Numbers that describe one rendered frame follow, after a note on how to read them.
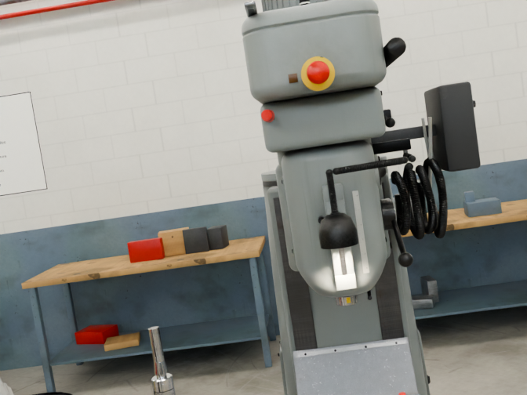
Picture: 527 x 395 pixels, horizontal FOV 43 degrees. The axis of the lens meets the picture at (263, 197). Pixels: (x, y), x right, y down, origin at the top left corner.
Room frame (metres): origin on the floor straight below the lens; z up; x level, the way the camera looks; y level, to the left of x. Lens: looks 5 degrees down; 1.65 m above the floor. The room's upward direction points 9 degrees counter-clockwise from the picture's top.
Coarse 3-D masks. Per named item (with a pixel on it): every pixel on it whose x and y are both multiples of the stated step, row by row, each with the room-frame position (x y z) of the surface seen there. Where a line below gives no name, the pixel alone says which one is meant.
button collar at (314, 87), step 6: (312, 60) 1.21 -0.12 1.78; (318, 60) 1.21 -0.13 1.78; (324, 60) 1.21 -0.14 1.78; (306, 66) 1.21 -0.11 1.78; (330, 66) 1.21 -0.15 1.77; (306, 72) 1.21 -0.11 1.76; (330, 72) 1.21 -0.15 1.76; (306, 78) 1.21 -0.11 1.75; (330, 78) 1.21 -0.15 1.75; (306, 84) 1.21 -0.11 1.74; (312, 84) 1.21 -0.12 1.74; (318, 84) 1.21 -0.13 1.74; (324, 84) 1.21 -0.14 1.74; (330, 84) 1.21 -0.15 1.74; (318, 90) 1.21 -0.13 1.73
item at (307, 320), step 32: (384, 192) 1.80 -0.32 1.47; (288, 288) 1.82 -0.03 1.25; (384, 288) 1.80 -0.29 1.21; (288, 320) 1.83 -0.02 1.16; (320, 320) 1.82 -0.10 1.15; (352, 320) 1.82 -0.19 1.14; (384, 320) 1.81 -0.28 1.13; (288, 352) 1.85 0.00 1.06; (416, 352) 1.83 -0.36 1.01; (288, 384) 1.86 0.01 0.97
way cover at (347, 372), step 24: (312, 360) 1.81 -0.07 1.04; (336, 360) 1.80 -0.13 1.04; (360, 360) 1.79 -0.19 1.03; (384, 360) 1.78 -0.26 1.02; (408, 360) 1.77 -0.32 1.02; (312, 384) 1.78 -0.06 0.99; (336, 384) 1.77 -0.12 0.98; (360, 384) 1.76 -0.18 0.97; (384, 384) 1.75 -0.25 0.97; (408, 384) 1.75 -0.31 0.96
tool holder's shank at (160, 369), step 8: (152, 328) 1.45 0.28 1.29; (152, 336) 1.45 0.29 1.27; (160, 336) 1.46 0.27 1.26; (152, 344) 1.45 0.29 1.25; (160, 344) 1.45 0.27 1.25; (152, 352) 1.45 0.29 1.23; (160, 352) 1.45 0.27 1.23; (160, 360) 1.45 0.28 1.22; (160, 368) 1.45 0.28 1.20; (160, 376) 1.45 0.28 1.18
